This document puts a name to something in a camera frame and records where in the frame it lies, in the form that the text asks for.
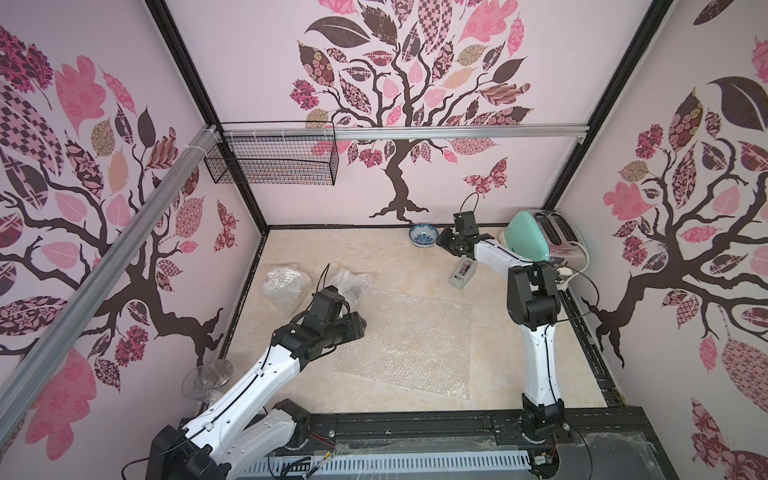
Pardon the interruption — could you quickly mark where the blue white patterned bowl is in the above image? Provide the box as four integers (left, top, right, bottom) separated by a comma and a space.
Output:
408, 224, 439, 248

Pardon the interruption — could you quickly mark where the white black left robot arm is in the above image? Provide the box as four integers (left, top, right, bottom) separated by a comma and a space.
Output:
145, 286, 367, 479

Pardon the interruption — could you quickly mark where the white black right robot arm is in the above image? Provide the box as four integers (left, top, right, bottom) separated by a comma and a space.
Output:
437, 211, 565, 444

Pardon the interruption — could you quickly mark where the grey tape dispenser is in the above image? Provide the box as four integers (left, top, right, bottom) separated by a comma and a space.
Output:
449, 258, 477, 290

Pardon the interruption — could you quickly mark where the mint green toaster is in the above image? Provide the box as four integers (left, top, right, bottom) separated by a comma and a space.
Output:
497, 209, 590, 273

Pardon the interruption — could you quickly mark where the clear plastic cup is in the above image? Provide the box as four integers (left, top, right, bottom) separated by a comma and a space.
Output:
181, 359, 234, 403

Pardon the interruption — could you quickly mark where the white toaster power cable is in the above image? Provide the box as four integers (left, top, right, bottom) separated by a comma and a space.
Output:
554, 239, 592, 283

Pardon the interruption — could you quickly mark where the aluminium frame bar back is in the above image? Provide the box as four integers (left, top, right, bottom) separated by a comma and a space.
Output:
335, 124, 590, 141

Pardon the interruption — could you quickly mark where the aluminium frame bar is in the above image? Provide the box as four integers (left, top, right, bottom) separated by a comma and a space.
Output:
1, 126, 219, 444
335, 124, 590, 141

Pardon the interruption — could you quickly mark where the white slotted cable duct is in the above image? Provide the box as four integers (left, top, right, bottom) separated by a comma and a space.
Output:
239, 450, 531, 479

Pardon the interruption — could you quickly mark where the black wire wall basket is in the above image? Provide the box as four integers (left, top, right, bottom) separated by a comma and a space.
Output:
204, 121, 340, 186

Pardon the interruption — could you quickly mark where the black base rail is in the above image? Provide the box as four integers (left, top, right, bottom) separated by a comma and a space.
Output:
260, 407, 676, 479

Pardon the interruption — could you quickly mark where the aluminium frame bar left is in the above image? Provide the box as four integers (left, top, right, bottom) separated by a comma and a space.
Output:
1, 126, 219, 444

